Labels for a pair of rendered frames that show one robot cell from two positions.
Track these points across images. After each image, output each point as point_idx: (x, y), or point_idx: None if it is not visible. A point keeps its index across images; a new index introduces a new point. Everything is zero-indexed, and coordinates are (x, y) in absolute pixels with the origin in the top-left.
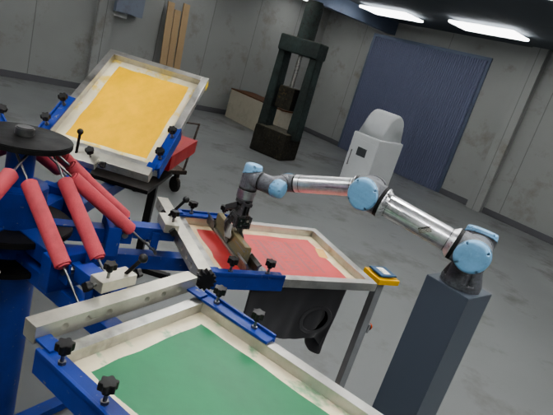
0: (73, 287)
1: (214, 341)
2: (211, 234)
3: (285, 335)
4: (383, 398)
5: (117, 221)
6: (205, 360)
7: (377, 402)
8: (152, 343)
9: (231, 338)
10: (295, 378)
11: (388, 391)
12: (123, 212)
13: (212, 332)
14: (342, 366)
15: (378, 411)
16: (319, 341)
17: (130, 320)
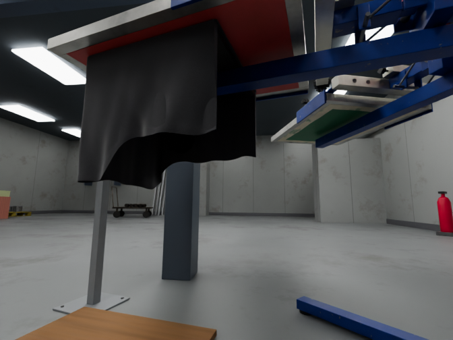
0: (433, 75)
1: (329, 115)
2: (245, 25)
3: (201, 158)
4: (194, 174)
5: None
6: (338, 119)
7: (193, 179)
8: (367, 110)
9: (317, 115)
10: (295, 128)
11: (195, 168)
12: None
13: (327, 112)
14: (102, 214)
15: (194, 183)
16: (162, 169)
17: (383, 98)
